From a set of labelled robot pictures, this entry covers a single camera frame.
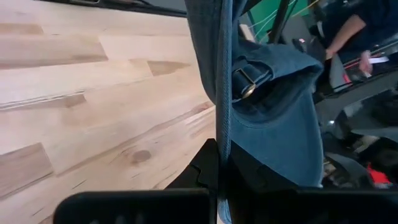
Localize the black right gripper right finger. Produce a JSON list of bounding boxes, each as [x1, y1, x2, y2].
[[229, 142, 300, 194]]

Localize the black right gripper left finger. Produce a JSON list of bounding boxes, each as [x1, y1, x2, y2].
[[166, 138, 219, 190]]

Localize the blue denim baseball cap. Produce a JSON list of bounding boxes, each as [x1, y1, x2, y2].
[[185, 0, 325, 224]]

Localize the green board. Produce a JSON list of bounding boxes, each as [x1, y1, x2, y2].
[[245, 0, 312, 43]]

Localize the person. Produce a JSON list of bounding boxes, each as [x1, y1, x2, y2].
[[309, 0, 398, 94]]

